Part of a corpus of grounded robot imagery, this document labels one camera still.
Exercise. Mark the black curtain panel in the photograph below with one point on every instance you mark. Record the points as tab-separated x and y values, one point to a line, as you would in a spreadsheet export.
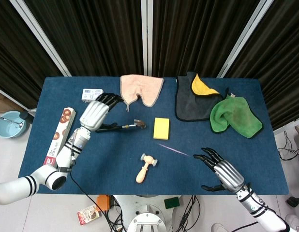
200	36
14	60
285	60
91	36

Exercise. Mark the light blue plastic basin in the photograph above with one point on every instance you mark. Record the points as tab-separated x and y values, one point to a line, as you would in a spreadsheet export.
9	129

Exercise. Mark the metal ladle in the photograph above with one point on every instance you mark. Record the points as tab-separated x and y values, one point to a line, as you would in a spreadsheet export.
11	120

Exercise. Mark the dark green rectangular block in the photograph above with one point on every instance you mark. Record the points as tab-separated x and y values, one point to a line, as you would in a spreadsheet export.
171	203

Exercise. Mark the white shoe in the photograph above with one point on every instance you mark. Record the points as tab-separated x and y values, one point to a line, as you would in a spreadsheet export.
294	222
219	227

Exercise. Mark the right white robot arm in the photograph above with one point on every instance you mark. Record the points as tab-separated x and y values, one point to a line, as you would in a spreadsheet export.
257	205

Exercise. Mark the wooden toy mallet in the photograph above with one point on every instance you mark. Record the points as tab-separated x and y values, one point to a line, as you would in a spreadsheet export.
147	163

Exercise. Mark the orange device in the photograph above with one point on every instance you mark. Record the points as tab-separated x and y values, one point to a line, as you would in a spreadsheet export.
103	202

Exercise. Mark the black chair caster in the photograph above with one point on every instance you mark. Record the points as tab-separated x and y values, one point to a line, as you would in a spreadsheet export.
293	201

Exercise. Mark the blue table cover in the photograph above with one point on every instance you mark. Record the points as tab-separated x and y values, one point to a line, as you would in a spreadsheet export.
115	164

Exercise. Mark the small printed food box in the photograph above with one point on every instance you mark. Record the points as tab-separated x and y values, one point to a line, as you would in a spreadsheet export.
88	215

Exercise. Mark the pale pink towel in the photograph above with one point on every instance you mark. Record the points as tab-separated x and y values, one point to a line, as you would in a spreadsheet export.
142	88

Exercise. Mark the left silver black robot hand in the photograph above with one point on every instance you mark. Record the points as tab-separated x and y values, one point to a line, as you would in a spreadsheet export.
95	112

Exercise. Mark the green microfibre cloth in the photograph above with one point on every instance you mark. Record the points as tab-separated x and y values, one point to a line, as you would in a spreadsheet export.
239	118

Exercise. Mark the white partition frame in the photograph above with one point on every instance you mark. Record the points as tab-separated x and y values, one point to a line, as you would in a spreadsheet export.
147	36
40	38
246	36

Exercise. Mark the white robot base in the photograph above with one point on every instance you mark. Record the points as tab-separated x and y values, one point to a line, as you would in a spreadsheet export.
149	210

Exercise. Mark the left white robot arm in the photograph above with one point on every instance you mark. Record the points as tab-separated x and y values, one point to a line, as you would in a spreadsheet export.
52	176

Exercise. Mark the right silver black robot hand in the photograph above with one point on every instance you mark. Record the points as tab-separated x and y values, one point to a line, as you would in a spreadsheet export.
228	172

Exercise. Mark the small white blue carton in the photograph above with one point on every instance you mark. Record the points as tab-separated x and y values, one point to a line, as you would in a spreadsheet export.
91	94

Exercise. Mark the grey and yellow cloth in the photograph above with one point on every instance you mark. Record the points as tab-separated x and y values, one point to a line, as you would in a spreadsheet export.
190	104

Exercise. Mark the yellow sponge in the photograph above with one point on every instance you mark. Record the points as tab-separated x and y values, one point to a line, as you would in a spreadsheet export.
161	128

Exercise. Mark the long box with red circles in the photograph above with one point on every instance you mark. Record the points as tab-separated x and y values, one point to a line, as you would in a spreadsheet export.
61	130

